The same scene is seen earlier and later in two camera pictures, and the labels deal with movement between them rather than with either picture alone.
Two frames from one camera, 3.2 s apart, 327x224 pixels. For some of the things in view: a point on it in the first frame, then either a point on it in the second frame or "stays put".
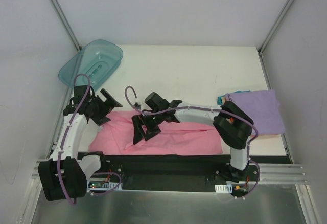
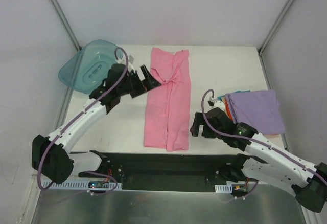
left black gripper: [102, 109] → [136, 84]
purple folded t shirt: [262, 107] stays put
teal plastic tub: [98, 59] stays put
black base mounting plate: [195, 173] stays put
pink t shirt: [114, 134] → [168, 108]
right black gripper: [148, 121] → [204, 126]
